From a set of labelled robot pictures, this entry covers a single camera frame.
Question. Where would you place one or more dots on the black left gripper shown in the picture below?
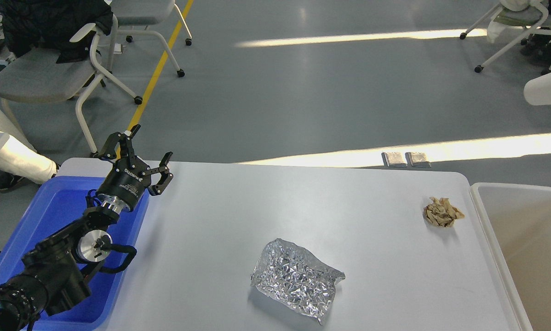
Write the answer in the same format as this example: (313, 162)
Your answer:
(126, 182)

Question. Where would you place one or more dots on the white paper cup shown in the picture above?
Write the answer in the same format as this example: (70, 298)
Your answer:
(538, 90)

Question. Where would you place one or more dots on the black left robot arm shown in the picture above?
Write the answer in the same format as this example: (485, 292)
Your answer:
(58, 270)

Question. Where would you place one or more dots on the person in white trousers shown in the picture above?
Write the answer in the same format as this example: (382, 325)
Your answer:
(19, 160)

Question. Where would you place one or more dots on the grey chair left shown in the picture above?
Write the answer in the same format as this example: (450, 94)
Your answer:
(37, 78)

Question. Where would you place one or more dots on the grey chair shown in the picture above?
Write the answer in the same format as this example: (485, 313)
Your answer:
(134, 17)
(37, 78)

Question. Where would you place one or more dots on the crumpled aluminium foil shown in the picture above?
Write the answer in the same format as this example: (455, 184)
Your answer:
(293, 276)

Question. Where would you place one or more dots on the black jacket on chair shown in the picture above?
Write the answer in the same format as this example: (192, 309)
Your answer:
(50, 24)

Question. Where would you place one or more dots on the silver floor plate left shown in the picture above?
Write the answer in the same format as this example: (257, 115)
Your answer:
(394, 159)

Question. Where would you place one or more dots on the silver floor plate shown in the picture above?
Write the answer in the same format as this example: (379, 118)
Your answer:
(418, 159)
(394, 159)

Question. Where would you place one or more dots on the silver floor plate right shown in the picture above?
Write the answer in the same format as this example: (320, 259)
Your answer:
(418, 159)

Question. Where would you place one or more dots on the crumpled brown paper ball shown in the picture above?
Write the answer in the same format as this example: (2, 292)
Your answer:
(441, 213)

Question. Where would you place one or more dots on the white plastic bin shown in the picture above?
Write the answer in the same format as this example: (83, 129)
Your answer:
(516, 220)

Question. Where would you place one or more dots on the white chair top right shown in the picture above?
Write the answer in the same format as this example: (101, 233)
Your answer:
(531, 16)

